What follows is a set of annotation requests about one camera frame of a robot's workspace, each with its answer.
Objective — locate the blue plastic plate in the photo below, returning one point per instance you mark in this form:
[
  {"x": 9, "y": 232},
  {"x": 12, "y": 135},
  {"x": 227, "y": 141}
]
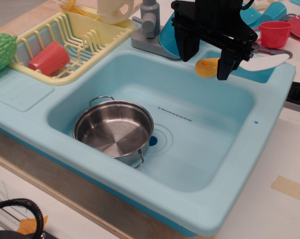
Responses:
[{"x": 251, "y": 17}]

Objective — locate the black base bottom left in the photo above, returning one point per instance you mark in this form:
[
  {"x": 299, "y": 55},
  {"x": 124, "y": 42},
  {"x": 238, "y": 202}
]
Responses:
[{"x": 15, "y": 235}]

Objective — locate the red cup with handle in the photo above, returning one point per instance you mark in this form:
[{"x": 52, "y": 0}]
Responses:
[{"x": 273, "y": 34}]

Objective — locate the red plastic cup in rack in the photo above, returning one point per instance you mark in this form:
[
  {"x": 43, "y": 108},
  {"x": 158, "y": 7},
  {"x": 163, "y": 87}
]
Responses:
[{"x": 50, "y": 59}]

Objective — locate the cream toy detergent bottle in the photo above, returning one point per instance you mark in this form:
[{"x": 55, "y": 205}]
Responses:
[{"x": 114, "y": 11}]

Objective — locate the blue plastic bowl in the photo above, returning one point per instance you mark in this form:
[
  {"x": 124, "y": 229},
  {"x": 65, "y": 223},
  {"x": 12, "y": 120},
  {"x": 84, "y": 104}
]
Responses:
[{"x": 167, "y": 39}]

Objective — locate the light blue toy sink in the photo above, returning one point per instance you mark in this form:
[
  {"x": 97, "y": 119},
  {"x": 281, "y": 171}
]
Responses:
[{"x": 210, "y": 133}]

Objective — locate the yellow handled white toy knife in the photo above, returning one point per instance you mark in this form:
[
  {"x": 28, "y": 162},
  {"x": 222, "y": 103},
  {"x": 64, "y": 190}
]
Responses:
[{"x": 207, "y": 68}]

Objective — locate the black device at right edge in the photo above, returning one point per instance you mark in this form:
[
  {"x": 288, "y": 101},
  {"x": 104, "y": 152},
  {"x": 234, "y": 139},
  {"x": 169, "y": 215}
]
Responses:
[{"x": 294, "y": 94}]

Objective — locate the grey toy faucet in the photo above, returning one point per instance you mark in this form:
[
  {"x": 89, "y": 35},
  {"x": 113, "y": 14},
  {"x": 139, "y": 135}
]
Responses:
[{"x": 146, "y": 37}]

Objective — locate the blue plastic tumbler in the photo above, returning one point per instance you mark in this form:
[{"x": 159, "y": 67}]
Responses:
[{"x": 276, "y": 11}]

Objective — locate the orange tape piece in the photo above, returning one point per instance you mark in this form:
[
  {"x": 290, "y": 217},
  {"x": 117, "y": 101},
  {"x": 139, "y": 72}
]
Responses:
[{"x": 27, "y": 226}]

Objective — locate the stainless steel pot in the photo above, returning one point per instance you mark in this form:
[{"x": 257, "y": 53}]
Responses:
[{"x": 118, "y": 128}]

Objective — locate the green toy bitter gourd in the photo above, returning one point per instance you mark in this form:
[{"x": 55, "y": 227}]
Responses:
[{"x": 8, "y": 48}]

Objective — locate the grey toy spoon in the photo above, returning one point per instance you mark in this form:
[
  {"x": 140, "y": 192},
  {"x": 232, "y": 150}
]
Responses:
[{"x": 274, "y": 51}]

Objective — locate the beige masking tape strip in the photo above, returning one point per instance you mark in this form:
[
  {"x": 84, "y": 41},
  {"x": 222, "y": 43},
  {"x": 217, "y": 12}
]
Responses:
[{"x": 287, "y": 186}]

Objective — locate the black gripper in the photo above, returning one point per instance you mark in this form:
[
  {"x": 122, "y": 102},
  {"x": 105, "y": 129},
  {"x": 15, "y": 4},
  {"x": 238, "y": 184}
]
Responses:
[{"x": 217, "y": 22}]

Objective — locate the yellow dish rack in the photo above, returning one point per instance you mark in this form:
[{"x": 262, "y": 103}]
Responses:
[{"x": 86, "y": 39}]

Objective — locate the orange toy utensil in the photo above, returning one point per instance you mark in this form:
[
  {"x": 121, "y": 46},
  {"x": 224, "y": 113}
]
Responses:
[{"x": 70, "y": 6}]

